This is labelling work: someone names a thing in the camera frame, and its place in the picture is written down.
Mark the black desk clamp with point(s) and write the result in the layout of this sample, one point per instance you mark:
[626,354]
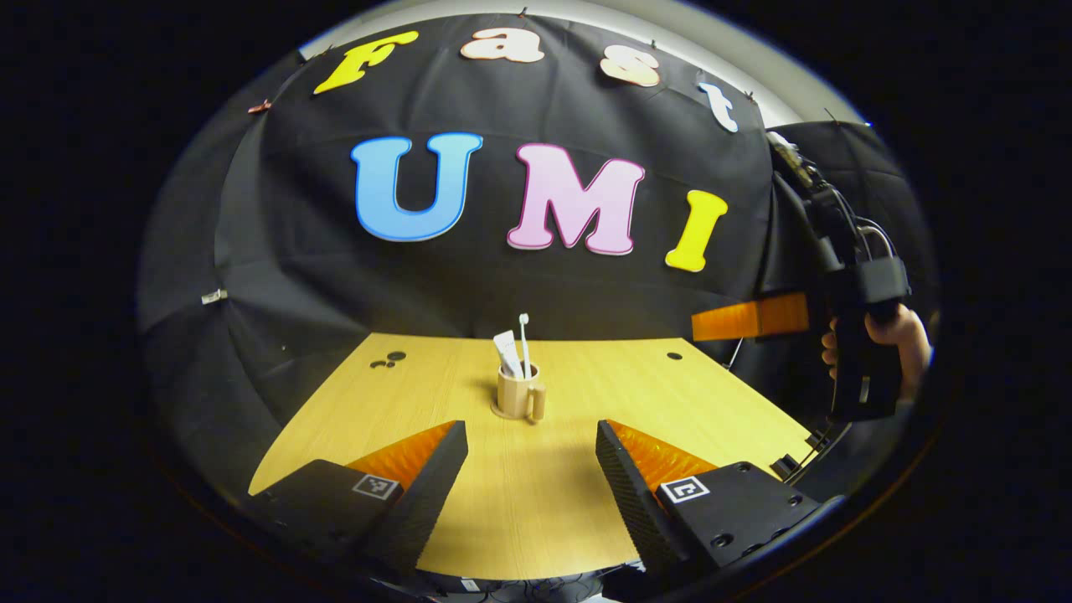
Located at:
[787,465]

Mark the black backdrop cloth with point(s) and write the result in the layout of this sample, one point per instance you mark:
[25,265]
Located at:
[502,285]

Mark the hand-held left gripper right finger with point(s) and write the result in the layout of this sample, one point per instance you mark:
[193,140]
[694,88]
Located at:
[632,502]

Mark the beige cup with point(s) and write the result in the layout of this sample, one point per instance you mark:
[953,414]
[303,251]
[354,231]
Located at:
[512,395]

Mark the red cloth clip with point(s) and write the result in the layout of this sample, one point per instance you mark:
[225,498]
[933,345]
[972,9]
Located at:
[260,106]

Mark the white cloth clip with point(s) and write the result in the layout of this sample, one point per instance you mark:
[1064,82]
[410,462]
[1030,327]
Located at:
[214,296]

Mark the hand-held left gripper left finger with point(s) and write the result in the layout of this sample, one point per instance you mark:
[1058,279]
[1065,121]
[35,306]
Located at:
[431,502]

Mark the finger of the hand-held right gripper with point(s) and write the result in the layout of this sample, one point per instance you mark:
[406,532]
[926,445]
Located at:
[745,320]

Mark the white toothpaste tube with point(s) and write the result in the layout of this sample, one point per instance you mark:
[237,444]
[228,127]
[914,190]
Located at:
[507,350]

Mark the wooden desktop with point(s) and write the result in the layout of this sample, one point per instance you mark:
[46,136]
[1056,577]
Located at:
[536,502]

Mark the white toothbrush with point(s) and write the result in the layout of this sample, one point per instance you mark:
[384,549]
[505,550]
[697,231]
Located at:
[525,343]

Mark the round brown coaster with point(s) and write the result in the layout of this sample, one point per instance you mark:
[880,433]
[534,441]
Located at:
[496,411]

